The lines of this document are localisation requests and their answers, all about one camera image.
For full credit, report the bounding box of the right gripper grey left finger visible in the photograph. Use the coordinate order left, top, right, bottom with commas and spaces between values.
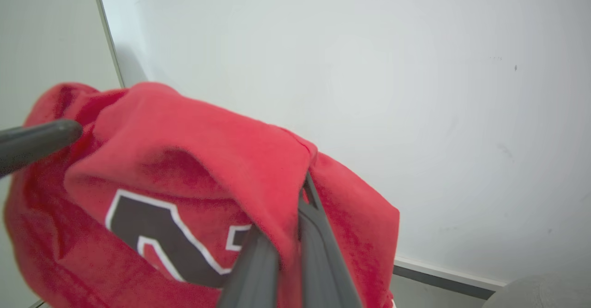
216, 225, 281, 308

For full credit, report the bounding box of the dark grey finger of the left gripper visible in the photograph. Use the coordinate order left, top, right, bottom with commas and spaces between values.
0, 119, 84, 179

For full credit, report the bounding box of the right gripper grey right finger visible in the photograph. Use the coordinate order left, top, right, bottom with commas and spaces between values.
297, 171, 363, 308

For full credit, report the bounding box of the red fleece garment black number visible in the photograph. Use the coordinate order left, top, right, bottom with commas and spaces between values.
4, 82, 400, 308

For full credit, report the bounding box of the grey wall baseboard strip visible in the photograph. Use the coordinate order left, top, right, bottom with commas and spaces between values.
392, 257, 507, 300

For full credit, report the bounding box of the grey vertical wall trim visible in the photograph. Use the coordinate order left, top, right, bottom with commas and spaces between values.
89, 0, 126, 89

